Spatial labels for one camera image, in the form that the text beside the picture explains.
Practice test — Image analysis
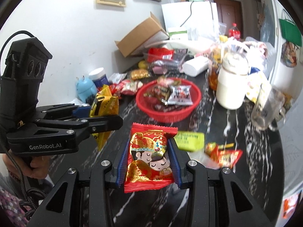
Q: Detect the yellow black snack packet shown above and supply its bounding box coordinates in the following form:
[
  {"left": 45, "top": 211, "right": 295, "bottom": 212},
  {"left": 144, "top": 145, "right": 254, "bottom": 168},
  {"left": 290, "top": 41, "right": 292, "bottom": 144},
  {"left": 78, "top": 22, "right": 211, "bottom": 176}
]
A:
[{"left": 89, "top": 85, "right": 119, "bottom": 151}]

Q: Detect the red wedding candy packet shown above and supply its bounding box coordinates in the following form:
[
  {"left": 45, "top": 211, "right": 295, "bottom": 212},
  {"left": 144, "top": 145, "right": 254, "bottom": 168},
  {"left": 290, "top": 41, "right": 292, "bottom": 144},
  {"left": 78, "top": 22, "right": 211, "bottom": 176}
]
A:
[{"left": 124, "top": 122, "right": 178, "bottom": 193}]

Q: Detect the person's left hand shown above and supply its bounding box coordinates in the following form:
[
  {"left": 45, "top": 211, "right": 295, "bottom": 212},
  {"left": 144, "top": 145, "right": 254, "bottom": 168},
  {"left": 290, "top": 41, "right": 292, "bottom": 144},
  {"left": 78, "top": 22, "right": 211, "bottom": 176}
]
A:
[{"left": 2, "top": 154, "right": 51, "bottom": 180}]

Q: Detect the light blue toy figure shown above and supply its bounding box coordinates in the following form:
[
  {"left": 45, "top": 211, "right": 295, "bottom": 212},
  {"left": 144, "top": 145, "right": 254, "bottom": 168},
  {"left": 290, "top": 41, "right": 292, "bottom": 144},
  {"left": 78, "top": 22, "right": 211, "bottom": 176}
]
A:
[{"left": 76, "top": 75, "right": 98, "bottom": 105}]

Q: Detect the green self-discipline packet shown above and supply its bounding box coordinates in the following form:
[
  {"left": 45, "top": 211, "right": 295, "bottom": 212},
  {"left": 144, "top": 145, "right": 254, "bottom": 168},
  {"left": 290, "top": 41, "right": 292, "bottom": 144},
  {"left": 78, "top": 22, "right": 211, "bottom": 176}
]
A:
[{"left": 174, "top": 131, "right": 204, "bottom": 152}]

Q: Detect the white cap blue bottle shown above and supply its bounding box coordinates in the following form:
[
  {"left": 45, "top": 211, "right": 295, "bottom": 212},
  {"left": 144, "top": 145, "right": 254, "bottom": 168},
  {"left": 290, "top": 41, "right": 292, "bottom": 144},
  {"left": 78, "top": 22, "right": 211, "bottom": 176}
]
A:
[{"left": 89, "top": 67, "right": 109, "bottom": 88}]

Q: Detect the silver white snack packet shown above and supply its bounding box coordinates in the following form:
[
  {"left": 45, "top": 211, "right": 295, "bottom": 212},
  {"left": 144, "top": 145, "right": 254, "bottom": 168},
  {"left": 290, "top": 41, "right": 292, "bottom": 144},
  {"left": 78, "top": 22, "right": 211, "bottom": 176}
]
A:
[{"left": 108, "top": 73, "right": 127, "bottom": 85}]

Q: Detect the small red gold candy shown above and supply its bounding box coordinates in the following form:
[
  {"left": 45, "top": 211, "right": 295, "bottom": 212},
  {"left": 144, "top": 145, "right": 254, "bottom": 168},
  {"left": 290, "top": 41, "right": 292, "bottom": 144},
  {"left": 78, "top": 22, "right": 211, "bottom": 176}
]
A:
[{"left": 204, "top": 142, "right": 243, "bottom": 169}]

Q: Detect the red snack packets pile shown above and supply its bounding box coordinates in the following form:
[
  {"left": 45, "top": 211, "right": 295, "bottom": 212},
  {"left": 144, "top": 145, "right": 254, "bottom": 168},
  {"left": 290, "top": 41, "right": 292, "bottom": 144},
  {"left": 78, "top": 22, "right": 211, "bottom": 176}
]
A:
[{"left": 109, "top": 79, "right": 143, "bottom": 97}]

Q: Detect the red plastic basket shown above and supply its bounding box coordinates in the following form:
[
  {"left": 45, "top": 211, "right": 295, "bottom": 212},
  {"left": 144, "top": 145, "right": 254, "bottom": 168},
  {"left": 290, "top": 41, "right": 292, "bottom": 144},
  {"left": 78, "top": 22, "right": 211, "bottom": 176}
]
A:
[{"left": 136, "top": 77, "right": 202, "bottom": 123}]

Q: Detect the gold nut snack packet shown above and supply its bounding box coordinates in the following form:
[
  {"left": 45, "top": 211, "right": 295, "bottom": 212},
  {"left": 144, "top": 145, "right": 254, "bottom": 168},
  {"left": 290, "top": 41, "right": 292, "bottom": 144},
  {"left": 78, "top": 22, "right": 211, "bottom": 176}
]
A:
[{"left": 130, "top": 69, "right": 151, "bottom": 80}]

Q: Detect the yellow lemon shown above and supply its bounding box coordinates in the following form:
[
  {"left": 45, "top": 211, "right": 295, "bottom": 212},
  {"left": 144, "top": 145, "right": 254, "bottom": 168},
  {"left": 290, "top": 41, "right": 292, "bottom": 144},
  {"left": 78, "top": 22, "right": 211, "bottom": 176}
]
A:
[{"left": 138, "top": 60, "right": 149, "bottom": 70}]

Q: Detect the red bag in container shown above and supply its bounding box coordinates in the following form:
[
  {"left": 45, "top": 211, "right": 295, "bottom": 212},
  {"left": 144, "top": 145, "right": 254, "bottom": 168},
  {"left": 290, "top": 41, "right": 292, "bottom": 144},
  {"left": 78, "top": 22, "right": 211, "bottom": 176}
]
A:
[{"left": 147, "top": 48, "right": 174, "bottom": 63}]

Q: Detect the white cream jar pot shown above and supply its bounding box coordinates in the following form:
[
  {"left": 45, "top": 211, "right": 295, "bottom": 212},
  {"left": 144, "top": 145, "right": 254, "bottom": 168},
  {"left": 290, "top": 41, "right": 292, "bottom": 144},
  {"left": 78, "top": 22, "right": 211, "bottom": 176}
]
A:
[{"left": 216, "top": 52, "right": 249, "bottom": 110}]

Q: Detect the white cylinder container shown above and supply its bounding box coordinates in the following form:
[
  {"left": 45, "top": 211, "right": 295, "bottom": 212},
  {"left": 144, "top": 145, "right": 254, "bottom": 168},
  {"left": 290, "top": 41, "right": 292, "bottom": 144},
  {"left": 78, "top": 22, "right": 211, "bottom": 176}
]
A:
[{"left": 182, "top": 55, "right": 209, "bottom": 77}]

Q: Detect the clear glass mug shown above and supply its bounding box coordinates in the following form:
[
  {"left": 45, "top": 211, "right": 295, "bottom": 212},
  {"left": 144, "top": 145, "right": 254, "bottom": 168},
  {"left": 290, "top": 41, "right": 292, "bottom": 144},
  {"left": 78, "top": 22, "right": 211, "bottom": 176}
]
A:
[{"left": 251, "top": 83, "right": 286, "bottom": 132}]

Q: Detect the brown cardboard box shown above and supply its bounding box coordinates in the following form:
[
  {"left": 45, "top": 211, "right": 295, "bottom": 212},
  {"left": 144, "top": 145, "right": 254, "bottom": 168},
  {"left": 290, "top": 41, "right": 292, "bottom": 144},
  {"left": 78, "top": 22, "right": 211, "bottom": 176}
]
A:
[{"left": 115, "top": 12, "right": 169, "bottom": 58}]

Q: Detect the red cola bottle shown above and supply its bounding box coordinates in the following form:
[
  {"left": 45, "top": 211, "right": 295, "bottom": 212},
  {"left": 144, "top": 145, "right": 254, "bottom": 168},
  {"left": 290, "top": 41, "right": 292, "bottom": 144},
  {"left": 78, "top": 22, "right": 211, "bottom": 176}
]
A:
[{"left": 229, "top": 23, "right": 241, "bottom": 40}]

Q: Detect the white refrigerator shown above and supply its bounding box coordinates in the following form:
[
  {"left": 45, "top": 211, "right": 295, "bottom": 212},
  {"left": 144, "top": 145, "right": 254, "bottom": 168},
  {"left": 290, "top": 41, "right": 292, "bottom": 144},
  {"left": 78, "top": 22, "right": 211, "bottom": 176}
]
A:
[{"left": 162, "top": 2, "right": 219, "bottom": 41}]

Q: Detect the green tote bag left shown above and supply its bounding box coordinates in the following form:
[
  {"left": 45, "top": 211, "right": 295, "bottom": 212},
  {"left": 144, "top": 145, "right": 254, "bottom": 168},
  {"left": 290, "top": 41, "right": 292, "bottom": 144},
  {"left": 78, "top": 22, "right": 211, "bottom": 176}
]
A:
[{"left": 279, "top": 9, "right": 302, "bottom": 47}]

